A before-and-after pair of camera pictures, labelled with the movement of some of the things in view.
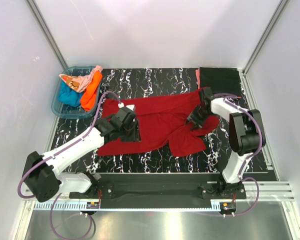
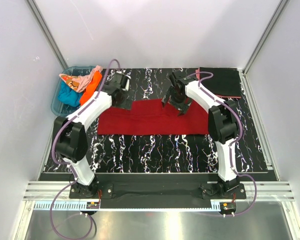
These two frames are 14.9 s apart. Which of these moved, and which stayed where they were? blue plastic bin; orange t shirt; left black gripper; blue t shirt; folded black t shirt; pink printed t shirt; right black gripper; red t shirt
Moved: left black gripper; red t shirt; right black gripper
Stayed: pink printed t shirt; blue plastic bin; orange t shirt; blue t shirt; folded black t shirt
